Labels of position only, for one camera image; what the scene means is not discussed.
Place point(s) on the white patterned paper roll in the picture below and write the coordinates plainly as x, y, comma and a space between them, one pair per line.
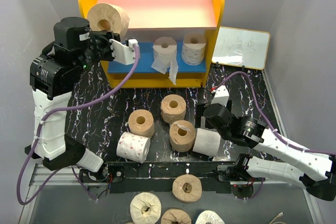
133, 147

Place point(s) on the wrapped tan roll front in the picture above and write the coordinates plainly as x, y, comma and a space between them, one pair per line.
187, 188

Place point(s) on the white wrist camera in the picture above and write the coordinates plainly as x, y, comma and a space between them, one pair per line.
127, 53
221, 95

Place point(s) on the wrapped tan roll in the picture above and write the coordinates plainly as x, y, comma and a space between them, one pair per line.
175, 216
187, 188

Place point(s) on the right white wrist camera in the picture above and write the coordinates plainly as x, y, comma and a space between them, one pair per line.
221, 95

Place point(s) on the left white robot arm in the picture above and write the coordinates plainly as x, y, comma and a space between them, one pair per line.
53, 75

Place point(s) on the yellow shelf unit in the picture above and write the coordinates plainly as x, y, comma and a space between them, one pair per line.
152, 19

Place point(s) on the tan roll with white scrap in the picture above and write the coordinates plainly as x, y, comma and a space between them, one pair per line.
182, 135

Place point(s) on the white paper roll sheet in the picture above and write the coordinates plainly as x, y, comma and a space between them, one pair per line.
165, 57

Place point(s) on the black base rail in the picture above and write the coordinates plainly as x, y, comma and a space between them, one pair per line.
126, 177

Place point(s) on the wrapped white roll bottom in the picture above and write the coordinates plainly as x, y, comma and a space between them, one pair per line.
207, 217

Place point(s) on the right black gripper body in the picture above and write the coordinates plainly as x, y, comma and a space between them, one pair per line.
224, 134

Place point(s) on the wrapped white roll front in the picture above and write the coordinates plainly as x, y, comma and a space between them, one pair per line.
145, 208

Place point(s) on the small whiteboard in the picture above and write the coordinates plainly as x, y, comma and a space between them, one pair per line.
241, 48

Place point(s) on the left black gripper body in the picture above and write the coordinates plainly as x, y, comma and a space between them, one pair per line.
100, 48

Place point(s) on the wrapped tan roll bottom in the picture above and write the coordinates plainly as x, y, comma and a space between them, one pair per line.
175, 216

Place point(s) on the wrapped white roll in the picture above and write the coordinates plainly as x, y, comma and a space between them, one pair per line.
207, 217
145, 208

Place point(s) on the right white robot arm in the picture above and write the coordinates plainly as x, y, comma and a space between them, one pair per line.
313, 172

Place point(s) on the tan paper roll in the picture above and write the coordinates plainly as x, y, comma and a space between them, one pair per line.
141, 122
104, 16
173, 108

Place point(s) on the white dotted roll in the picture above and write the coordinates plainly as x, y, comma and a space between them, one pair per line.
193, 48

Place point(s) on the plain white lying roll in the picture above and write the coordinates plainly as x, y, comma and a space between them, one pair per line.
207, 142

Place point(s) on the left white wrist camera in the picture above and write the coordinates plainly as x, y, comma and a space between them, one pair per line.
127, 53

